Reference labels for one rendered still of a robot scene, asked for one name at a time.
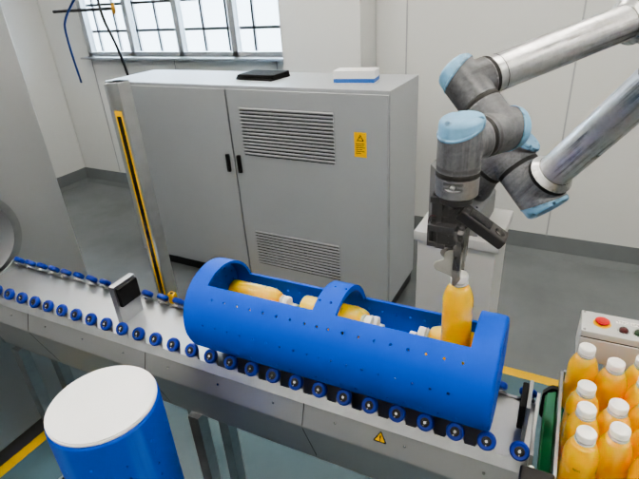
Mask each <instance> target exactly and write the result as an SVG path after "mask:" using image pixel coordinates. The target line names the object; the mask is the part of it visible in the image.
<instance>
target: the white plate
mask: <svg viewBox="0 0 639 479"><path fill-rule="evenodd" d="M157 391H158V390H157V384H156V381H155V379H154V377H153V376H152V375H151V374H150V373H149V372H148V371H146V370H144V369H142V368H139V367H134V366H126V365H123V366H112V367H106V368H103V369H100V370H97V371H94V372H91V373H89V374H86V375H84V376H82V377H80V378H78V379H76V380H75V381H73V382H72V383H70V384H69V385H67V386H66V387H65V388H64V389H63V390H61V391H60V392H59V393H58V394H57V395H56V397H55V398H54V399H53V400H52V402H51V403H50V405H49V406H48V409H47V411H46V414H45V418H44V427H45V431H46V433H47V435H48V437H49V438H50V439H51V440H52V441H53V442H55V443H56V444H59V445H61V446H64V447H69V448H86V447H92V446H96V445H100V444H104V443H105V442H108V441H111V440H113V439H115V438H117V437H119V436H121V435H123V434H125V433H126V432H128V431H130V430H131V429H133V428H134V427H135V426H136V425H138V424H139V423H140V422H141V421H142V420H143V419H144V418H145V417H146V415H147V414H148V413H149V412H150V410H151V409H152V407H153V405H154V403H155V400H156V397H157Z"/></svg>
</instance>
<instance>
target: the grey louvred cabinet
mask: <svg viewBox="0 0 639 479"><path fill-rule="evenodd" d="M244 72H246V71H223V70H176V69H153V70H149V71H145V72H140V73H136V74H132V75H127V76H124V77H120V78H115V79H111V80H107V81H105V84H104V87H105V91H106V97H107V101H108V105H109V109H110V113H111V117H112V121H113V124H114V128H115V132H116V135H117V139H118V143H119V146H120V150H121V154H122V158H123V162H124V166H125V170H126V176H127V180H128V184H129V188H130V192H131V196H132V199H133V203H134V207H135V211H136V215H137V219H138V222H139V226H140V230H141V234H142V238H143V242H144V246H145V248H146V245H145V238H144V234H143V230H142V226H141V223H140V219H139V215H138V211H137V207H136V203H135V200H134V196H133V192H132V188H131V184H130V180H129V176H128V173H127V169H126V162H125V158H124V154H123V150H122V147H121V143H120V139H119V135H118V131H117V127H116V124H115V120H114V116H113V112H112V108H111V104H110V100H109V97H108V93H107V86H106V83H107V82H111V81H115V80H129V83H130V87H131V91H132V96H133V100H134V105H135V108H136V112H137V117H138V121H139V125H140V129H141V133H142V138H143V142H144V146H145V153H146V157H147V162H148V166H149V171H150V175H151V179H152V183H153V187H154V192H155V196H156V200H157V204H158V208H159V212H160V217H161V221H162V226H163V229H164V233H165V241H166V245H167V250H168V254H169V258H170V261H173V262H177V263H180V264H185V265H189V266H193V267H197V268H201V267H202V266H203V265H204V264H206V263H207V262H208V261H210V260H212V259H215V258H226V259H234V260H239V261H241V262H243V263H244V264H246V266H247V267H248V268H249V270H250V272H251V273H255V274H260V275H264V276H269V277H273V278H281V279H286V280H290V281H295V282H299V283H304V284H308V285H313V286H318V287H321V288H325V286H326V285H327V284H329V283H330V282H332V281H334V280H337V281H342V282H347V283H352V284H356V285H359V286H360V287H361V288H362V289H363V291H364V294H365V296H366V297H370V298H375V299H379V300H384V301H389V302H393V303H396V302H397V300H398V298H399V297H400V295H401V293H402V292H403V290H404V289H405V287H406V286H407V284H408V282H409V281H410V279H411V271H412V270H413V256H414V226H415V195H416V135H417V106H418V75H414V74H379V81H378V82H377V83H375V84H374V85H334V73H318V72H289V74H290V76H288V77H285V78H281V79H279V80H275V81H272V82H269V81H252V80H236V78H237V75H238V74H241V73H244Z"/></svg>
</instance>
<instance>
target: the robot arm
mask: <svg viewBox="0 0 639 479"><path fill-rule="evenodd" d="M619 44H622V45H625V46H632V45H635V44H639V0H618V1H617V2H616V3H615V4H614V5H613V7H612V8H611V10H606V11H604V12H601V13H598V14H596V15H593V16H592V17H589V18H586V19H584V20H581V21H578V22H576V23H573V24H570V25H568V26H565V27H563V28H561V29H556V30H554V31H551V32H549V33H546V34H543V35H541V36H538V37H535V38H533V39H531V40H528V41H526V42H523V43H520V44H518V45H515V46H512V47H510V48H505V49H503V50H500V51H499V52H496V53H493V54H491V55H485V56H482V57H479V58H477V59H474V56H473V55H472V54H470V53H462V54H459V55H458V56H456V57H455V58H454V59H453V60H452V61H450V62H449V63H448V64H447V66H446V67H445V68H443V70H442V71H441V73H440V75H439V79H438V82H439V85H440V86H441V88H442V89H443V91H444V94H446V95H447V96H448V98H449V99H450V100H451V102H452V103H453V104H454V106H455V108H456V109H457V110H458V112H451V113H448V114H446V115H444V116H443V117H442V118H441V119H440V120H439V123H438V131H437V133H436V137H437V148H436V185H435V191H434V193H433V195H432V196H431V200H430V202H431V203H432V215H431V216H430V217H429V219H428V224H427V245H428V246H434V247H435V248H439V249H441V250H440V255H441V256H442V257H444V259H440V260H437V261H435V263H434V267H435V269H436V270H437V271H439V272H442V273H444V274H446V275H449V276H451V277H452V284H453V286H456V285H457V284H458V282H459V281H460V273H461V270H464V268H465V262H466V257H467V250H468V242H469V236H470V231H471V230H472V231H474V232H475V233H476V234H478V235H479V236H480V237H481V238H483V239H484V240H485V241H487V242H488V243H489V244H491V245H492V246H493V247H495V248H496V249H500V248H501V247H502V246H503V245H504V244H505V243H506V241H507V238H508V236H509V233H508V232H507V231H505V230H504V229H502V228H501V227H500V226H498V225H497V224H496V223H494V222H493V221H491V220H490V219H488V218H487V217H486V216H484V215H483V214H482V213H480V212H479V211H477V210H476V209H475V208H473V207H472V206H471V205H470V204H472V203H473V200H475V201H485V200H486V199H488V198H489V197H490V196H491V194H492V192H493V190H494V188H495V186H496V185H497V184H498V183H499V182H501V184H502V185H503V186H504V188H505V189H506V191H507V192H508V193H509V195H510V196H511V198H512V199H513V201H514V202H515V204H516V205H517V206H518V208H519V209H520V211H521V212H522V213H523V214H524V215H525V216H526V217H527V218H528V219H530V220H532V219H535V218H538V217H540V216H542V215H544V214H546V213H548V212H550V211H552V210H553V209H554V208H556V207H558V206H560V205H561V204H563V203H564V202H566V201H567V200H568V199H569V195H568V194H567V193H566V192H567V191H569V189H570V188H571V184H572V179H573V178H574V177H576V176H577V175H578V174H579V173H580V172H582V171H583V170H584V169H585V168H586V167H588V166H589V165H590V164H591V163H593V162H594V161H595V160H596V159H597V158H599V157H600V156H601V155H602V154H603V153H605V152H606V151H607V150H608V149H609V148H611V147H612V146H613V145H614V144H616V143H617V142H618V141H619V140H621V139H622V138H623V137H624V136H625V135H627V134H628V133H629V132H630V131H631V130H633V129H634V128H635V127H636V126H637V125H639V68H638V69H637V70H636V71H634V72H633V73H632V74H631V75H630V76H629V78H628V79H627V80H626V81H625V82H624V83H623V84H622V85H620V86H619V87H618V88H616V89H615V90H614V91H613V92H612V94H611V95H610V96H609V97H608V98H607V99H606V100H605V101H604V102H603V103H602V104H601V105H600V106H598V107H597V108H596V109H595V110H594V111H593V112H592V113H591V114H590V115H589V116H588V117H587V118H586V119H585V120H584V121H583V122H582V123H581V124H580V125H578V126H577V127H576V128H575V129H574V130H573V131H572V132H571V133H570V134H569V135H568V136H567V137H566V138H565V139H564V140H563V141H562V142H561V143H559V144H558V145H557V146H556V147H555V148H554V149H553V150H552V151H551V152H550V153H549V154H548V155H547V156H537V155H536V152H537V151H539V149H540V144H539V142H538V140H537V139H536V138H535V137H534V135H533V134H532V133H531V131H532V121H531V117H530V115H529V113H528V112H527V111H526V110H525V109H524V108H523V107H521V106H518V105H509V104H508V102H507V101H506V100H505V99H504V97H503V96H502V95H501V93H500V91H503V90H505V89H508V88H510V87H513V86H517V85H519V84H522V83H524V82H527V81H529V80H531V79H533V78H536V77H538V76H541V75H543V74H546V73H548V72H551V71H553V70H556V69H558V68H561V67H564V66H566V65H569V64H571V63H573V62H576V61H578V60H581V59H583V58H586V57H588V56H591V55H593V54H595V53H597V52H600V51H602V50H605V49H607V48H611V47H614V46H616V45H619ZM461 207H462V208H461ZM445 247H447V248H445Z"/></svg>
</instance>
